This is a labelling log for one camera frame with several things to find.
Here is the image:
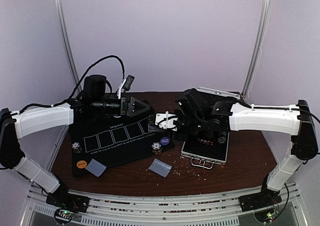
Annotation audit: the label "right aluminium frame post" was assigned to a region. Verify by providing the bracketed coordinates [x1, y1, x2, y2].
[242, 0, 272, 100]

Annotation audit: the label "playing card deck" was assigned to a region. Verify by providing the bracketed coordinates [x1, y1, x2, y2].
[147, 114, 163, 132]

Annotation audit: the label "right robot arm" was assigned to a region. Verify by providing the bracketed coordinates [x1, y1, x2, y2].
[172, 100, 319, 207]

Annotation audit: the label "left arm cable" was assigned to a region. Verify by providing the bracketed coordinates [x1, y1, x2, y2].
[19, 55, 126, 111]

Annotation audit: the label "aluminium frame post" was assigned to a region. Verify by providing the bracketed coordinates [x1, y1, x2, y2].
[242, 0, 272, 100]
[54, 0, 80, 85]

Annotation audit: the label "black poker mat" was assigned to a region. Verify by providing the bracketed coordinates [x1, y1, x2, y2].
[68, 108, 175, 177]

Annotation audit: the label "chip row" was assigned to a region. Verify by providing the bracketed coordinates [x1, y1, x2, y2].
[217, 131, 228, 144]

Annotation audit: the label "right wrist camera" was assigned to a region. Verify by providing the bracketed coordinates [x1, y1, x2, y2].
[174, 88, 203, 115]

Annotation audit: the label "poker chip stack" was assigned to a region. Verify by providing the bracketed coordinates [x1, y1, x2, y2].
[71, 142, 82, 154]
[151, 142, 162, 155]

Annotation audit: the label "purple small blind button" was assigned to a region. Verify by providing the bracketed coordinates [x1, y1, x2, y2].
[160, 137, 171, 146]

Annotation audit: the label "red dice in case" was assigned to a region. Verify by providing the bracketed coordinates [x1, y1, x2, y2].
[198, 138, 215, 146]

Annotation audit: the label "left aluminium frame post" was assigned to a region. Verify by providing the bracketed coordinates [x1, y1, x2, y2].
[54, 0, 80, 85]

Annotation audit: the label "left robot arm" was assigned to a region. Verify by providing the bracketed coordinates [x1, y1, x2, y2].
[0, 97, 151, 208]

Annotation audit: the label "orange big blind button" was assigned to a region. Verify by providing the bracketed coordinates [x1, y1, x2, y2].
[76, 160, 87, 169]

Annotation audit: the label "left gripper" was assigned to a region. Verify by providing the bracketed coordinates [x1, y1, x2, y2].
[92, 96, 151, 117]

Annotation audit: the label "aluminium poker case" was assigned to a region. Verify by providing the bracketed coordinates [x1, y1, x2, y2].
[181, 87, 243, 169]

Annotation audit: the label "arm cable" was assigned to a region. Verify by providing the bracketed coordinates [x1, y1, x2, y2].
[19, 55, 126, 111]
[299, 105, 320, 126]

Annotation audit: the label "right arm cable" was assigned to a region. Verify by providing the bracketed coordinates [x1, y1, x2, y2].
[299, 105, 320, 126]

